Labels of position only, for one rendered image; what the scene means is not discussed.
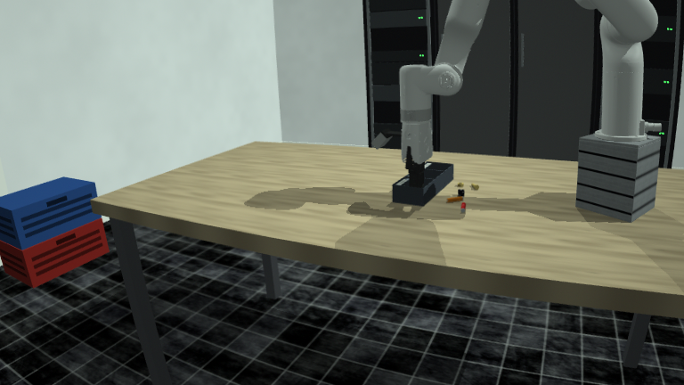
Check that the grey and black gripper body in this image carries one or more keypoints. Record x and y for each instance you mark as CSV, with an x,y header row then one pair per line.
x,y
418,136

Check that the dark grey bin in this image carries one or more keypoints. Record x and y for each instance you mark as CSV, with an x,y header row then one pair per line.
x,y
403,193

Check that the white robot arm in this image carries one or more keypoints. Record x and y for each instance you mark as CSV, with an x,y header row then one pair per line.
x,y
625,22

